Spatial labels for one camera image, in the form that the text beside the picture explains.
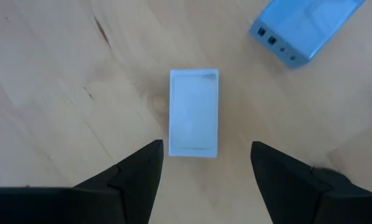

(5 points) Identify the white box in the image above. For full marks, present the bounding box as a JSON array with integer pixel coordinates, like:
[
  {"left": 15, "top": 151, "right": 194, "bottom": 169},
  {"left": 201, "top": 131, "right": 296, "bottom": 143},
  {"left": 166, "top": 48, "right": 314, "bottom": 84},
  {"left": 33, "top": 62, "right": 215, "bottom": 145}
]
[{"left": 169, "top": 68, "right": 220, "bottom": 159}]

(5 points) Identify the blue wall charger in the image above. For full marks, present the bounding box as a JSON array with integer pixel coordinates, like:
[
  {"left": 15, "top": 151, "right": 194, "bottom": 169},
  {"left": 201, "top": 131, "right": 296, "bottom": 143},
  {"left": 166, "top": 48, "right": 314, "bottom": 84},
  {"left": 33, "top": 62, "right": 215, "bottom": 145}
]
[{"left": 249, "top": 0, "right": 367, "bottom": 69}]

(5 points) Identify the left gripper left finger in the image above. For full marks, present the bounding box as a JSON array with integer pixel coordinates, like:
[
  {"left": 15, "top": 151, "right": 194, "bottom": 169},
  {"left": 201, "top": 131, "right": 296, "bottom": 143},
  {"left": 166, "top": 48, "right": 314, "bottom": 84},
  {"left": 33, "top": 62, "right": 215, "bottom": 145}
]
[{"left": 0, "top": 139, "right": 164, "bottom": 224}]

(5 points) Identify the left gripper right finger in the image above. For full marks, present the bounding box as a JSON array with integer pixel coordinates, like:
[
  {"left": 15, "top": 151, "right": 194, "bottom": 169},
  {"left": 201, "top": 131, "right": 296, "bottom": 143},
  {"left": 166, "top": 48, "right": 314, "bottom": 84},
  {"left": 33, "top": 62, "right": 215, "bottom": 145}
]
[{"left": 250, "top": 141, "right": 372, "bottom": 224}]

